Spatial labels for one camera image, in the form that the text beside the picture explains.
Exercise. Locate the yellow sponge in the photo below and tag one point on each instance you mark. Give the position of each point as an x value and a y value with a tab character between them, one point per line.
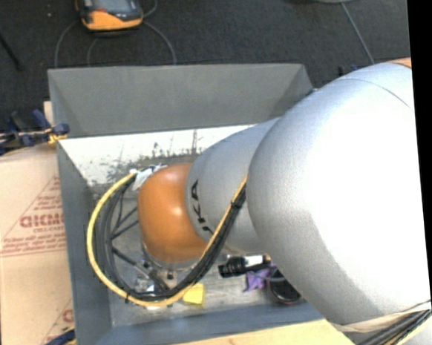
194	297

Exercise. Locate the purple cloth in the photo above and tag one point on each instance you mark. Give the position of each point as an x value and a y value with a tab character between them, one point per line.
257	279

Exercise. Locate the brown cardboard board red print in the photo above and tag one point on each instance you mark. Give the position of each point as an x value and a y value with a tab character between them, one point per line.
31	279

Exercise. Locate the grey metal bin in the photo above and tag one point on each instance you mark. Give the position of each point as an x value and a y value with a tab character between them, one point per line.
165	97

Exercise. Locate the black cylinder on white bracket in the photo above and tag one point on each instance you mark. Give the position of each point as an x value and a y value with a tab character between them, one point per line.
231	268

